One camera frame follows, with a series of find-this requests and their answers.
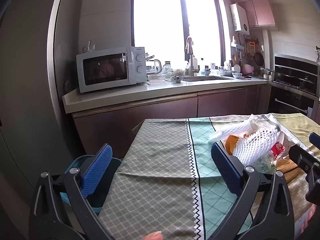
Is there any black range hood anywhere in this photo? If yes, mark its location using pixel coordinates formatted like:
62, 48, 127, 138
274, 53, 319, 74

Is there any grey refrigerator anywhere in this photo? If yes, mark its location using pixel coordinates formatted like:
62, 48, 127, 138
0, 0, 75, 230

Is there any small white rack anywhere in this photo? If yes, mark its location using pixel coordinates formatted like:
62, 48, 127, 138
84, 40, 96, 53

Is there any black pot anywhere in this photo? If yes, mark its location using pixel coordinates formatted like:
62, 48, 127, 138
299, 77, 317, 92

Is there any white water heater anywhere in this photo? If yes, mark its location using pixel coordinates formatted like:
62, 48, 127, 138
230, 3, 250, 36

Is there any gold snack wrapper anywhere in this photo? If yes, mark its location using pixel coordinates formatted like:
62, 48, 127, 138
275, 155, 304, 183

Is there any red snack wrapper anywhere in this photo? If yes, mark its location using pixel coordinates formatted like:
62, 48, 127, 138
271, 141, 285, 159

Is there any clear electric kettle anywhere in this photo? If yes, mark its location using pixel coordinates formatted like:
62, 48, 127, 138
146, 59, 162, 74

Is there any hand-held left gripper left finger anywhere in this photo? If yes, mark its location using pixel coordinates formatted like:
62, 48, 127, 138
29, 144, 113, 240

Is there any steel faucet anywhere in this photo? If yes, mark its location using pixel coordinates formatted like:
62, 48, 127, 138
187, 54, 200, 77

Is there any dark hanging cloth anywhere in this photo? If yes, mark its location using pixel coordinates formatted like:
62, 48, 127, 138
185, 36, 194, 54

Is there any clear plastic bottle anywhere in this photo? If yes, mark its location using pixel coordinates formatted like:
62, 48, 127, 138
252, 152, 277, 173

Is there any pink base cabinet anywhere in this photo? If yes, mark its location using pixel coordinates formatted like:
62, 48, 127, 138
62, 80, 270, 160

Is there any pink wall cabinet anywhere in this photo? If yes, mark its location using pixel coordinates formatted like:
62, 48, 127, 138
237, 0, 276, 28

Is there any person's right hand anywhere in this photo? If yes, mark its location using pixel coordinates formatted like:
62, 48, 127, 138
299, 203, 320, 233

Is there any person's left hand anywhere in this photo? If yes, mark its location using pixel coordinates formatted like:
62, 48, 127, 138
145, 231, 163, 240

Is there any white foam fruit net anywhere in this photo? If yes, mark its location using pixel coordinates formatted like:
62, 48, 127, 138
208, 114, 260, 144
234, 126, 282, 167

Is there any glass food container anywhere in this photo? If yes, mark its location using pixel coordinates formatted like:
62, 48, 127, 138
147, 74, 167, 84

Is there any patterned tablecloth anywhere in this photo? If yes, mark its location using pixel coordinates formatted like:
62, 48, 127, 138
99, 114, 320, 240

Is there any blue plastic bin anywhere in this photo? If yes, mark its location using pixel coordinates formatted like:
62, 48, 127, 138
64, 155, 122, 214

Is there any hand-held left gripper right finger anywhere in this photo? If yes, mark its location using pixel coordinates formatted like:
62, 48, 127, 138
211, 142, 295, 240

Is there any black built-in oven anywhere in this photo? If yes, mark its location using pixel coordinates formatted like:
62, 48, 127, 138
267, 82, 317, 120

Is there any white microwave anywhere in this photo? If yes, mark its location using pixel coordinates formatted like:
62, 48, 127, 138
76, 46, 147, 93

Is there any black wok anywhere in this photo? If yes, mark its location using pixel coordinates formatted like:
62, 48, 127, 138
275, 72, 298, 83

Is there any kitchen window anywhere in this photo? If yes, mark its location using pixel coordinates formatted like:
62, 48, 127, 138
132, 0, 225, 73

